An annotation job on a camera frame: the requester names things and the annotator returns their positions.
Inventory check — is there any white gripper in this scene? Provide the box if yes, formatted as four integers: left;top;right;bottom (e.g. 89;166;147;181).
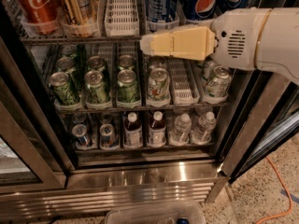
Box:
140;7;271;71

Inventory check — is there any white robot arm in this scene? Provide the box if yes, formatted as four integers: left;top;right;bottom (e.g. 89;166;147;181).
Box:
140;7;299;84

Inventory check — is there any middle right white-green can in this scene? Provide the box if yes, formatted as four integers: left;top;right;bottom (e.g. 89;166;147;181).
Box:
202;59;217;81

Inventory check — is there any white-green can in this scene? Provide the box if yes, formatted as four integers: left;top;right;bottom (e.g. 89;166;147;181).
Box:
202;59;217;81
205;65;232;98

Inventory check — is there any front right white-green can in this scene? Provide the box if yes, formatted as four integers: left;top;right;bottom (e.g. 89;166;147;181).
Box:
205;65;232;98

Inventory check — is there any empty middle shelf tray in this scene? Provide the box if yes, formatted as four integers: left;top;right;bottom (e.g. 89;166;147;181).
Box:
166;58;200;105

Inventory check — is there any back white diet can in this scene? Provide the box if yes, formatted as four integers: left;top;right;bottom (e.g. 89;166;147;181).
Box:
148;56;167;73

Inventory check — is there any white diet can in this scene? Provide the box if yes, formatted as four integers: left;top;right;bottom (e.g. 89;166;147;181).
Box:
148;56;167;73
148;68;170;101

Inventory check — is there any front white diet can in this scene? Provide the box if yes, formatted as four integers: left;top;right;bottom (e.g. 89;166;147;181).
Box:
148;68;170;101

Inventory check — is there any blue silver soda can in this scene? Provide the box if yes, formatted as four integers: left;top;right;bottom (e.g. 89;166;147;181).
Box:
146;0;178;32

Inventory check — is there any green can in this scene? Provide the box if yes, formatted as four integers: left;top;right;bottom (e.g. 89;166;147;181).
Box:
87;56;109;78
118;55;135;71
84;70;110;105
118;69;140;103
55;57;82;92
61;44;86;66
49;72;80;105

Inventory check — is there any open fridge door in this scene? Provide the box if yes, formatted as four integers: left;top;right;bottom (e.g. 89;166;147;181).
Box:
221;74;299;183

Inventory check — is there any gold soda can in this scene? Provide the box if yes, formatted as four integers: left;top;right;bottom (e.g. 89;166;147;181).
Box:
61;0;99;38

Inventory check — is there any back left green can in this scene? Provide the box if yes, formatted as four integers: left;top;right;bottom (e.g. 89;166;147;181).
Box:
61;44;86;66

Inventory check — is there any middle left green can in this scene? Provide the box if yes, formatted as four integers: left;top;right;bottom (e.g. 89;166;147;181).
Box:
55;57;82;92

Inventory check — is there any stainless steel fridge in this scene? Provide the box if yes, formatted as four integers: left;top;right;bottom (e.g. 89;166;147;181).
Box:
0;0;299;224

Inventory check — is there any back left silver can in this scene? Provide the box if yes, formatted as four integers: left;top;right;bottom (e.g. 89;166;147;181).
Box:
72;113;89;126

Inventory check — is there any front left green can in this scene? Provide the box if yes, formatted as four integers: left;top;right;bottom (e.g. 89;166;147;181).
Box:
49;72;80;105

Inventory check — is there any front left silver can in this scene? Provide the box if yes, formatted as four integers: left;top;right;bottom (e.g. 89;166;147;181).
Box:
72;124;91;147

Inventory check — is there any red coca-cola can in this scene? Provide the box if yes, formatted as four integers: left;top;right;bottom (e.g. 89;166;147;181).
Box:
17;0;58;35

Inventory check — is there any blue can in bin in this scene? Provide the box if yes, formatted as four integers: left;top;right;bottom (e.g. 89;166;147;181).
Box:
177;217;190;224

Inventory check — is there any left clear water bottle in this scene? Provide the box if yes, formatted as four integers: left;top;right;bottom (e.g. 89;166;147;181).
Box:
170;113;192;146

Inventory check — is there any clear water bottle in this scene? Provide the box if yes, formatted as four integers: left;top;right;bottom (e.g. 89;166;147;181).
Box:
170;113;192;146
191;111;216;145

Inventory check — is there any right clear water bottle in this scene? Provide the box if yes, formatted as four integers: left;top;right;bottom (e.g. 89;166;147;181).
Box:
191;111;216;145

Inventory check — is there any right brown drink bottle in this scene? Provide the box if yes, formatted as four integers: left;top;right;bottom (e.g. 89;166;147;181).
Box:
148;111;166;147

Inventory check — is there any brown drink bottle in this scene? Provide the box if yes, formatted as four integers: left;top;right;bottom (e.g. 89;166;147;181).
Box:
148;111;166;147
124;112;143;148

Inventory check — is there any left brown drink bottle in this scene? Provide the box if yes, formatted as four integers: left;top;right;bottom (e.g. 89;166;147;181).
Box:
124;112;143;148

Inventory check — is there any clear plastic bin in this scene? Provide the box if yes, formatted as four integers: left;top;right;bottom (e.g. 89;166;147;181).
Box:
105;201;206;224

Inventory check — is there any orange cable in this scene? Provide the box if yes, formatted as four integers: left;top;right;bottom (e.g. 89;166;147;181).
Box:
255;156;294;224

